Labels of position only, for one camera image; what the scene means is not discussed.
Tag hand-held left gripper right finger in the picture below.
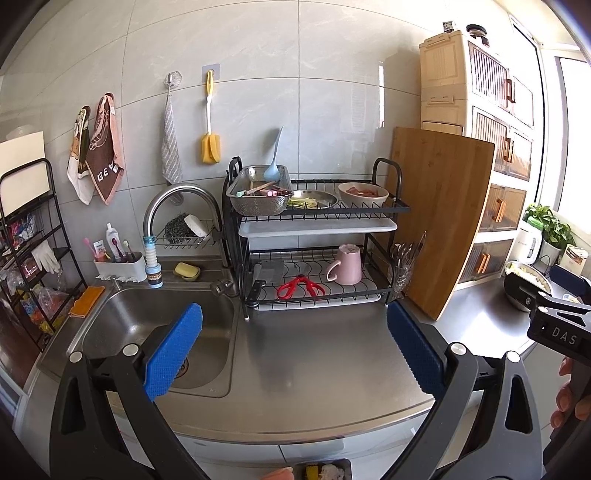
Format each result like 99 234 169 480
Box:
383 301 544 480

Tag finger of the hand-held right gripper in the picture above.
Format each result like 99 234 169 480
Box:
503 274 544 313

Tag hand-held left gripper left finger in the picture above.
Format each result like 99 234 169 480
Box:
48 302 214 480

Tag person's right hand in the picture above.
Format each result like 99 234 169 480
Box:
550 355 579 432

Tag metal bowl of food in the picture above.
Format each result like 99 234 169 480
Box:
505 260 554 297

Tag dark blue box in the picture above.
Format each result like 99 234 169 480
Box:
549 264 585 297

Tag white electric kettle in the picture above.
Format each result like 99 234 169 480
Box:
512 216 542 265

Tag stainless steel sink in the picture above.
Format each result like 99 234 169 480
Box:
69 276 239 400

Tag white canister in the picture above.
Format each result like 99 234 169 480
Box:
560 243 590 278

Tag green potted plant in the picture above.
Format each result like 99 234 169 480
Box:
523 203 576 267

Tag yellow soap bar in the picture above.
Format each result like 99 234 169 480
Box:
174 261 202 282

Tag cutlery holder with cutlery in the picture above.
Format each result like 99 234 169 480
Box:
388 231 428 297

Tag blue and white faucet filter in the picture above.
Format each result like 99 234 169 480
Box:
143 235 164 289

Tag white toothbrush holder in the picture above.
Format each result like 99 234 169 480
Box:
93 251 148 283

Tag orange cloth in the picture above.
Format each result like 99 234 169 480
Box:
68 285 106 319

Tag white lower drip tray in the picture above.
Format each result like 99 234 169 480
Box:
253 294 387 312

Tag white drip tray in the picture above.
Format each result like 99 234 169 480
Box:
238 217 399 239
253 294 387 312

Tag wooden cutting board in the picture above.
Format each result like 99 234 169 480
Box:
385 126 496 322

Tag pink mug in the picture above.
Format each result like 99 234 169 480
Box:
326 244 363 286

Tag steel wool scrubber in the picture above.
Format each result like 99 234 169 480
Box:
163 213 190 241

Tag white sponge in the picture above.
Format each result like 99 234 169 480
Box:
184 213 210 239

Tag red scissors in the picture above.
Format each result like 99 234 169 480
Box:
276 274 327 301

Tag black dish rack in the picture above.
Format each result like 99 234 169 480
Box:
222 156 411 322

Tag metal food tray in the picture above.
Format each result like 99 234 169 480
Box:
293 458 354 480

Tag white glove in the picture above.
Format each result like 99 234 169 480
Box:
31 240 62 274

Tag curved steel faucet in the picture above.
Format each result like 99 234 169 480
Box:
142 184 238 297

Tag white bowl with meat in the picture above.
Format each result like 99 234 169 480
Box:
337 182 390 209

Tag steel mesh colander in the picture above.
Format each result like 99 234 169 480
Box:
229 165 294 217

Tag metal plate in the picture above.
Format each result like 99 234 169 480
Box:
286 189 339 210

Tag grey striped cloth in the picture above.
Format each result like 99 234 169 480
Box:
161 90 184 186

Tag white patterned hand towel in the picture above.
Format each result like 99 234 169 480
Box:
66 106 96 206

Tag brown hand towel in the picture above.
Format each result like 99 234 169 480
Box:
85 92 126 206

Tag light blue spoon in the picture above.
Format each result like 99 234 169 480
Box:
263 126 285 182

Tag yellow sponge bottle brush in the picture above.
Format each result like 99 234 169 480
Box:
200 69 223 165

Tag beige storage cabinet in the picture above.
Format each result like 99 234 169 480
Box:
419 28 537 292

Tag white board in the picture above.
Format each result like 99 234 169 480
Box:
0 130 49 218

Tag wire sink basket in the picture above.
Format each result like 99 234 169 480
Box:
154 220 221 250

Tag black-handled cleaver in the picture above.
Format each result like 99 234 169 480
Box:
245 261 285 308

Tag black wire shelf rack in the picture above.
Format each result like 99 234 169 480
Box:
0 158 89 354

